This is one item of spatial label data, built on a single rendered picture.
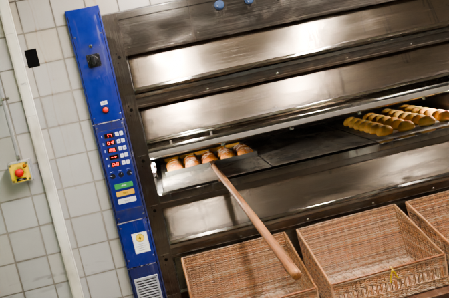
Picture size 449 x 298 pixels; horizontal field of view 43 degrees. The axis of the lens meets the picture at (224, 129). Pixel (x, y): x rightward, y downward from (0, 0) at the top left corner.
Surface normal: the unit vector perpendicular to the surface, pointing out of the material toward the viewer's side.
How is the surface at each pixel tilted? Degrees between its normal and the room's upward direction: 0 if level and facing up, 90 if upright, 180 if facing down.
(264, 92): 70
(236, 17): 90
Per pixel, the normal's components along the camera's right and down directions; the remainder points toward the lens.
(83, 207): 0.14, 0.11
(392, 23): 0.06, -0.23
